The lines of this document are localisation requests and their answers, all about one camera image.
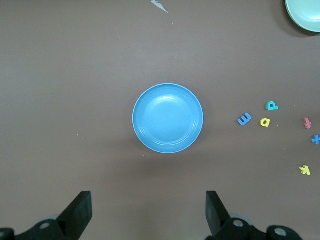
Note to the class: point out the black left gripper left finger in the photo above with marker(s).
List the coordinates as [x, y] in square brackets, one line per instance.
[62, 225]

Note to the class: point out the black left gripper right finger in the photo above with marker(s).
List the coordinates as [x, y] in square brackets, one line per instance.
[225, 225]

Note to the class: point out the blue foam letter E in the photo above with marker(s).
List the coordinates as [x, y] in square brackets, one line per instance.
[244, 120]

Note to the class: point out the yellow foam letter d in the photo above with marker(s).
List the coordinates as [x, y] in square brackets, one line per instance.
[268, 122]

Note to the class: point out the teal foam letter p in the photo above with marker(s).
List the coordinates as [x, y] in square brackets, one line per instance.
[274, 107]

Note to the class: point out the yellow foam letter k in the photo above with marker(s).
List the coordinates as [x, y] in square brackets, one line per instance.
[305, 170]

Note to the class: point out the blue plate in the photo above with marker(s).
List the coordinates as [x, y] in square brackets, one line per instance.
[167, 118]

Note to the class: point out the blue foam letter x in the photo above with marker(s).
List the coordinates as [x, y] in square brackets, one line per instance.
[316, 139]

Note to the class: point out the red foam letter f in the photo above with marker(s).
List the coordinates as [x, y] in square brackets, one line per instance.
[307, 123]

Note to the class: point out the brown table cover sheet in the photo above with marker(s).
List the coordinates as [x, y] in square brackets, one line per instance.
[75, 75]

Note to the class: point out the pale green plate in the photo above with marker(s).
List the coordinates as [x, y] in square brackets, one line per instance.
[305, 15]

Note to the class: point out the white tape scrap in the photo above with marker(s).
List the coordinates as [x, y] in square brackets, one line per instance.
[160, 6]

